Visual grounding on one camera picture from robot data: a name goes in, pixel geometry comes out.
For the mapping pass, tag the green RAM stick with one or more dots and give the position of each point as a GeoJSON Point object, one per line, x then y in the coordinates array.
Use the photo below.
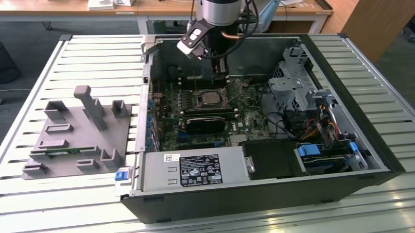
{"type": "Point", "coordinates": [75, 151]}

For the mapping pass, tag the silver chipset heatsink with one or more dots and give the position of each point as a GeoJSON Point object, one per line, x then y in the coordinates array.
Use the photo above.
{"type": "Point", "coordinates": [238, 140]}

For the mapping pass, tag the blue case latch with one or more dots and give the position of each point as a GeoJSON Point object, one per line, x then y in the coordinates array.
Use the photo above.
{"type": "Point", "coordinates": [120, 176]}

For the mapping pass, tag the black drive cover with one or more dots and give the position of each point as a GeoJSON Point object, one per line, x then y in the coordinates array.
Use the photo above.
{"type": "Point", "coordinates": [275, 155]}

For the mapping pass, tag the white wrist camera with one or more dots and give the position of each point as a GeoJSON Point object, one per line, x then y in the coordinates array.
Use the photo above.
{"type": "Point", "coordinates": [191, 40]}

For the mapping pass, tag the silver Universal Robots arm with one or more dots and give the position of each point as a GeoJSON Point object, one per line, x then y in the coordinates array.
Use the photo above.
{"type": "Point", "coordinates": [219, 13]}

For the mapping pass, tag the wooden cabinet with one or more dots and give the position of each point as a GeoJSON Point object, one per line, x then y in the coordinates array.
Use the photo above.
{"type": "Point", "coordinates": [372, 29]}

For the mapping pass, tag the blue disk carrier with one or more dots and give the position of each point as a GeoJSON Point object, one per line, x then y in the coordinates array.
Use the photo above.
{"type": "Point", "coordinates": [307, 151]}

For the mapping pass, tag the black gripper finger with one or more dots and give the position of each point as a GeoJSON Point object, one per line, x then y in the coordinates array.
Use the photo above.
{"type": "Point", "coordinates": [219, 65]}

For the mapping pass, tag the silver power supply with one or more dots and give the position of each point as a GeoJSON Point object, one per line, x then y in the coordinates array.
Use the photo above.
{"type": "Point", "coordinates": [155, 170]}

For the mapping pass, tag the CPU socket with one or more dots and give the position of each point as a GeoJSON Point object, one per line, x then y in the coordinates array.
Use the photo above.
{"type": "Point", "coordinates": [211, 106]}

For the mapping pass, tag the white box blue print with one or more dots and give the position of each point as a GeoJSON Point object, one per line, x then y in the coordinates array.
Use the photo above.
{"type": "Point", "coordinates": [124, 2]}

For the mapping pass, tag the silver drive cage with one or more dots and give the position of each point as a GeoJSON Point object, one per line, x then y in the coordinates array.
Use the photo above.
{"type": "Point", "coordinates": [292, 83]}

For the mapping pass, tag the black RAM slot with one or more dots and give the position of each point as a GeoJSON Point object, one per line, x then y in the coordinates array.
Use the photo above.
{"type": "Point", "coordinates": [207, 113]}
{"type": "Point", "coordinates": [231, 116]}
{"type": "Point", "coordinates": [207, 83]}
{"type": "Point", "coordinates": [207, 77]}
{"type": "Point", "coordinates": [207, 80]}
{"type": "Point", "coordinates": [207, 110]}
{"type": "Point", "coordinates": [207, 86]}

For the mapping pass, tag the white cardboard box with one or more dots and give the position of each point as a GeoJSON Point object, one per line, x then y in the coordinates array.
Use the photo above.
{"type": "Point", "coordinates": [100, 6]}

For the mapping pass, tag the black graphics card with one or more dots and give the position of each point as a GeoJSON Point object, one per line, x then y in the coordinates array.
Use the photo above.
{"type": "Point", "coordinates": [204, 126]}

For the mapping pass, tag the disk bay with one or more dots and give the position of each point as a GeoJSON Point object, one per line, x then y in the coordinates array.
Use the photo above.
{"type": "Point", "coordinates": [360, 163]}

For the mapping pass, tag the grey parts rack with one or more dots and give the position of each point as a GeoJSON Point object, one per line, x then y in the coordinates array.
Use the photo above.
{"type": "Point", "coordinates": [80, 136]}

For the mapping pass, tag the metal locking lever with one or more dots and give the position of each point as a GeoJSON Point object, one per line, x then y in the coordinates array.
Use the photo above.
{"type": "Point", "coordinates": [195, 81]}
{"type": "Point", "coordinates": [236, 96]}

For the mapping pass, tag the silver CPU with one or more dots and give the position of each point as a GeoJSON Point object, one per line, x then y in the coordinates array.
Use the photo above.
{"type": "Point", "coordinates": [211, 97]}

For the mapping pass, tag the wooden desk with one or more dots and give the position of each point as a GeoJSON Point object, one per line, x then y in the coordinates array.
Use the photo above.
{"type": "Point", "coordinates": [48, 8]}

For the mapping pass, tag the green motherboard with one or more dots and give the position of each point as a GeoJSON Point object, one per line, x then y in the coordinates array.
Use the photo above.
{"type": "Point", "coordinates": [252, 119]}

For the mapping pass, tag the black PC case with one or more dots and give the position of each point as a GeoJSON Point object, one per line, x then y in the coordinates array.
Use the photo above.
{"type": "Point", "coordinates": [227, 206]}

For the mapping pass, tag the blue bay tab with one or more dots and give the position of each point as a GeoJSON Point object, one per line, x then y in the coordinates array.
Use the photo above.
{"type": "Point", "coordinates": [352, 148]}

